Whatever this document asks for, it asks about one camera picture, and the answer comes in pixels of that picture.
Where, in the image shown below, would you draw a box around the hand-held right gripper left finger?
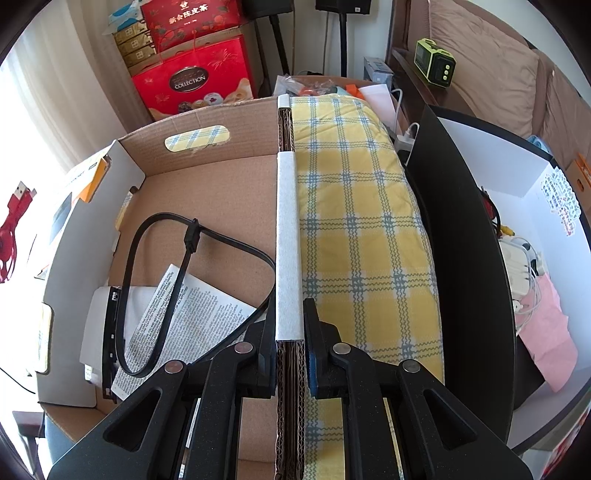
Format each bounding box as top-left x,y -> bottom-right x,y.
46,318 -> 278,480

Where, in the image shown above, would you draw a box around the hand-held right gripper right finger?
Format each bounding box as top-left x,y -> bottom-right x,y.
302,298 -> 525,480

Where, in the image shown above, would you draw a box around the printed text leaflet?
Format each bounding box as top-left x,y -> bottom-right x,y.
113,264 -> 259,402

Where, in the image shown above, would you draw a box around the black cable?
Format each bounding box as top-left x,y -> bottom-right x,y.
113,212 -> 277,377

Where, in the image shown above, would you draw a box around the black plastic strip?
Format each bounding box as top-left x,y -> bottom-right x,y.
102,286 -> 122,402

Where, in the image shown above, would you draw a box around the white cardboard tray box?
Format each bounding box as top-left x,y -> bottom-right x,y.
34,95 -> 308,480

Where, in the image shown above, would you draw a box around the orange white hard drive box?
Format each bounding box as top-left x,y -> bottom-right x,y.
34,154 -> 112,282

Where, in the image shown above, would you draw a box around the red cable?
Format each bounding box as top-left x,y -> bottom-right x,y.
0,181 -> 38,283

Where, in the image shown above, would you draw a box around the yellow plaid tablecloth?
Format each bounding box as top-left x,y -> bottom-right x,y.
164,95 -> 446,480

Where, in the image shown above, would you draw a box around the white chargers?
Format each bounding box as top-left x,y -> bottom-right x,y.
499,237 -> 543,296

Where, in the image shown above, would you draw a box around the pink bag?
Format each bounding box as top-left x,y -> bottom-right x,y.
517,272 -> 580,393

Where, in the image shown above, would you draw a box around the red printed bag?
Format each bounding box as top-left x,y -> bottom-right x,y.
545,434 -> 583,480

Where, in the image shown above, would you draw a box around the black white storage box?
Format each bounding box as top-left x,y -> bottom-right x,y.
406,104 -> 591,455

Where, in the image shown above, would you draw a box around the cardboard box of clutter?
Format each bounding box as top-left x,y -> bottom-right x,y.
272,74 -> 365,97

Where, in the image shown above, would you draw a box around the white paper bag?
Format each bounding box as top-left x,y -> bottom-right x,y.
360,83 -> 402,130

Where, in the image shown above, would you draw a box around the red pastry gift box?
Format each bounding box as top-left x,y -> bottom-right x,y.
131,37 -> 257,123

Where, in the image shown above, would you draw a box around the grey box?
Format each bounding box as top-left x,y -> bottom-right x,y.
363,56 -> 394,86

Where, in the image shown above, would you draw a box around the brown cardboard box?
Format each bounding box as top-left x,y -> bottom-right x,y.
129,21 -> 259,93

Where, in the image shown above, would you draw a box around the gold flat box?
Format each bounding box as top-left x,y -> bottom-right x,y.
117,34 -> 155,56
113,21 -> 151,44
122,46 -> 160,68

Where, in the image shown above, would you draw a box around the green black portable device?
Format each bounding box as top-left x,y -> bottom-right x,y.
414,38 -> 455,87

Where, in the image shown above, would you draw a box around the red tea gift bag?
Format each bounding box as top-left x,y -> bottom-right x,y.
141,0 -> 245,54

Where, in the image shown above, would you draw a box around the white curtain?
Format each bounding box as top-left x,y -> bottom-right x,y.
0,0 -> 139,195

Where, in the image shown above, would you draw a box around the large brown cushion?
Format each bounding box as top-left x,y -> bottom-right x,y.
427,0 -> 541,121

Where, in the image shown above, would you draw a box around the brown sofa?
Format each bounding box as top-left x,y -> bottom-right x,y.
385,0 -> 591,195

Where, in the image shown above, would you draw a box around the blue white tissue pack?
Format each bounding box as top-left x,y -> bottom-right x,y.
104,0 -> 141,28

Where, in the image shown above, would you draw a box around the red yellow cables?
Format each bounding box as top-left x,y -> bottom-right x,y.
480,187 -> 509,238

